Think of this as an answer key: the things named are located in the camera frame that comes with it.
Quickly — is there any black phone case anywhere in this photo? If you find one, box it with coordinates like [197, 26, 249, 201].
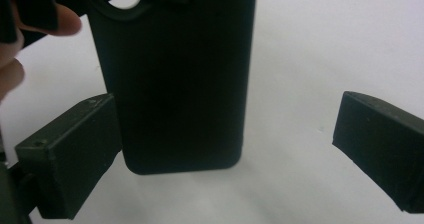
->
[84, 0, 258, 176]

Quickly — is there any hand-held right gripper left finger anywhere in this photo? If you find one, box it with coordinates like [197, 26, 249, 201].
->
[14, 93, 123, 220]

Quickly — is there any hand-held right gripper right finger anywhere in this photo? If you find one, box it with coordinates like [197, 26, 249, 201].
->
[332, 91, 424, 214]

